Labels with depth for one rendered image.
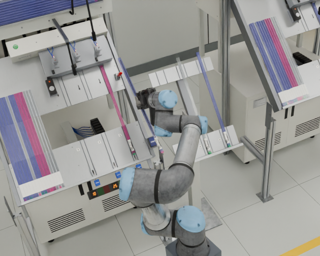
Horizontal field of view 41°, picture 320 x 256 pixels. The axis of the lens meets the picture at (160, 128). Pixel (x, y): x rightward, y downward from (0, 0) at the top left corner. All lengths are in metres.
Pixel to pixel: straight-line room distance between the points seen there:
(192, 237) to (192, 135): 0.44
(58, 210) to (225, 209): 1.06
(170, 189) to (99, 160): 0.78
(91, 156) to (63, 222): 0.70
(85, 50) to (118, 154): 0.55
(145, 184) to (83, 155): 0.76
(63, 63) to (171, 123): 0.70
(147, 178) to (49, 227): 1.38
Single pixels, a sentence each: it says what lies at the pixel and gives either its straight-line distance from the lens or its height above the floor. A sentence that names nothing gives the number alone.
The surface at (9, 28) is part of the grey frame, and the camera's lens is 2.18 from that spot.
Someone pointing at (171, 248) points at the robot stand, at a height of 0.55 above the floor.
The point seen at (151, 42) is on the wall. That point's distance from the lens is 4.18.
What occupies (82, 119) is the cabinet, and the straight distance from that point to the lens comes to 2.69.
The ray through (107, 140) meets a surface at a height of 0.82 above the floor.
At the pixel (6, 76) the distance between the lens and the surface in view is 2.23.
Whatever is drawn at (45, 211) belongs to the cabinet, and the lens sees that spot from 2.62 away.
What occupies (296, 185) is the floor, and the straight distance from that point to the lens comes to 3.06.
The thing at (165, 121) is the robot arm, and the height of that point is 1.10.
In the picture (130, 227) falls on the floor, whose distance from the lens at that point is 2.81.
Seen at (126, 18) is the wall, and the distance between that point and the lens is 3.99.
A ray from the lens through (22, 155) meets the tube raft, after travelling 2.13.
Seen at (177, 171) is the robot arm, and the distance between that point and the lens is 1.45.
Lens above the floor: 2.16
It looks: 38 degrees down
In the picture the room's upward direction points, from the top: 7 degrees counter-clockwise
